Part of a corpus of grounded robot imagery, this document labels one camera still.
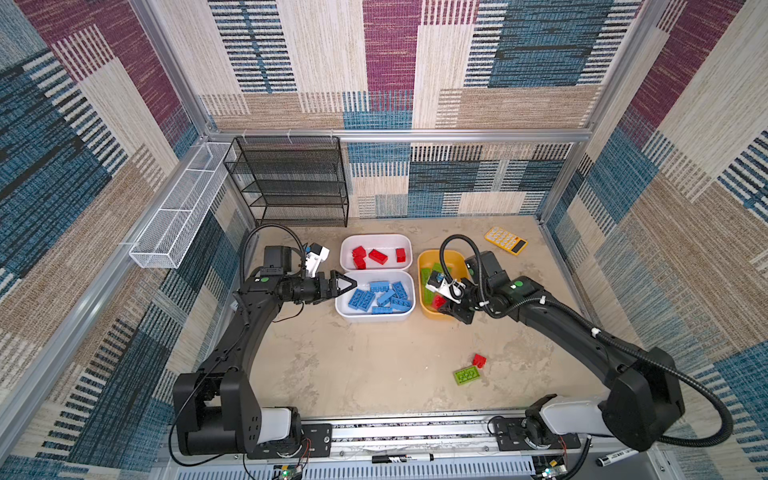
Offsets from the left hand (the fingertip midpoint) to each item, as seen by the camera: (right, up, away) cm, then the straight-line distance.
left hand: (346, 284), depth 79 cm
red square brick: (+15, +7, +28) cm, 32 cm away
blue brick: (-1, -7, +18) cm, 19 cm away
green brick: (+32, -25, +4) cm, 41 cm away
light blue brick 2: (+10, -6, +18) cm, 21 cm away
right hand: (+27, -6, +3) cm, 28 cm away
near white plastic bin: (+3, -1, +22) cm, 23 cm away
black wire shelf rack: (-24, +35, +30) cm, 52 cm away
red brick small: (+36, -22, +5) cm, 42 cm away
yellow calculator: (+56, +11, +33) cm, 66 cm away
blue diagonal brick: (+14, -8, +15) cm, 22 cm away
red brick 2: (0, +5, +27) cm, 27 cm away
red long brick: (+7, +7, +28) cm, 30 cm away
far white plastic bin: (+10, +11, +34) cm, 37 cm away
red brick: (+1, +9, +30) cm, 31 cm away
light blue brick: (+8, -3, +20) cm, 22 cm away
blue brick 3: (+14, -4, +19) cm, 24 cm away
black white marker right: (+64, -39, -8) cm, 75 cm away
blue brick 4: (+9, -10, +15) cm, 20 cm away
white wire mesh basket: (-42, +12, -7) cm, 44 cm away
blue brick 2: (+3, -7, +18) cm, 19 cm away
